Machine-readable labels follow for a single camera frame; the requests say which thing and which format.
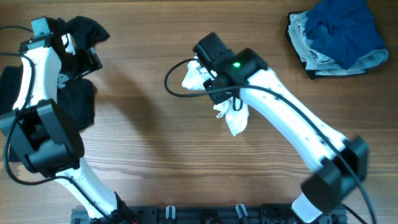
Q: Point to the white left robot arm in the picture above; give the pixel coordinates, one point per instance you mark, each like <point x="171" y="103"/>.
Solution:
<point x="42" y="146"/>

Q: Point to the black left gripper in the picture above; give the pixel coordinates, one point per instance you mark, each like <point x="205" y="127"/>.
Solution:
<point x="88" y="66"/>

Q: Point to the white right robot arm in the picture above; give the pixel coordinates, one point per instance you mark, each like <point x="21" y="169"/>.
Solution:
<point x="339" y="165"/>

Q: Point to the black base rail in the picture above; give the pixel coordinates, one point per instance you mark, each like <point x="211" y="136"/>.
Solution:
<point x="262" y="214"/>

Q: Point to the blue garment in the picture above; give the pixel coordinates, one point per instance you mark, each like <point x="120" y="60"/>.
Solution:
<point x="344" y="30"/>

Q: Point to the light grey garment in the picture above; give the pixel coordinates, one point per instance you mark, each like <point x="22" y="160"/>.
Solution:
<point x="311" y="56"/>

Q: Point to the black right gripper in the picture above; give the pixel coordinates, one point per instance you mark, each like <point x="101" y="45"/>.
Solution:
<point x="215" y="96"/>

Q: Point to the white t-shirt with black print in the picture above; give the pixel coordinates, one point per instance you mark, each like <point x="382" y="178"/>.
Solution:
<point x="235" y="112"/>

